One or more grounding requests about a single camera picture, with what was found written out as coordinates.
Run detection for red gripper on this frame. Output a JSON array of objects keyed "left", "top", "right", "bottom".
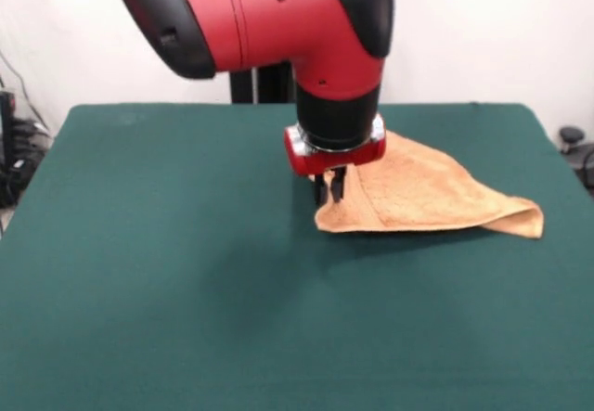
[{"left": 283, "top": 113, "right": 388, "bottom": 207}]

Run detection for orange terry towel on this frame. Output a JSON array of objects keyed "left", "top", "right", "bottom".
[{"left": 314, "top": 131, "right": 545, "bottom": 240}]

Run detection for dark green table cloth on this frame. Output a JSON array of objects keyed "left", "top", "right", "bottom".
[{"left": 0, "top": 102, "right": 594, "bottom": 411}]

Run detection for black round knob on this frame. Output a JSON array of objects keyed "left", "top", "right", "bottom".
[{"left": 559, "top": 126, "right": 587, "bottom": 153}]

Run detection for black electronics box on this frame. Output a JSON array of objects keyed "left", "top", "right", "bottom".
[{"left": 0, "top": 89, "right": 18, "bottom": 208}]

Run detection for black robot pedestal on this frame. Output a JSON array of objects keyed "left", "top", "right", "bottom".
[{"left": 229, "top": 65, "right": 298, "bottom": 105}]

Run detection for black cable bundle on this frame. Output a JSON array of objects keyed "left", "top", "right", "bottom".
[{"left": 11, "top": 119, "right": 53, "bottom": 171}]

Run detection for grey wall cable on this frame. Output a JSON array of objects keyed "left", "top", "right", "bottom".
[{"left": 0, "top": 51, "right": 47, "bottom": 129}]

